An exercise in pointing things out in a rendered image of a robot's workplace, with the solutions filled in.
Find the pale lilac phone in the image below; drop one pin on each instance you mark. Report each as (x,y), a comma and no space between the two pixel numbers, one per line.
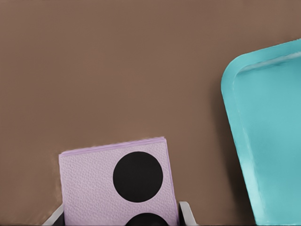
(89,183)

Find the pale blue-green tray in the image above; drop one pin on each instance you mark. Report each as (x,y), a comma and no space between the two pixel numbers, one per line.
(270,141)

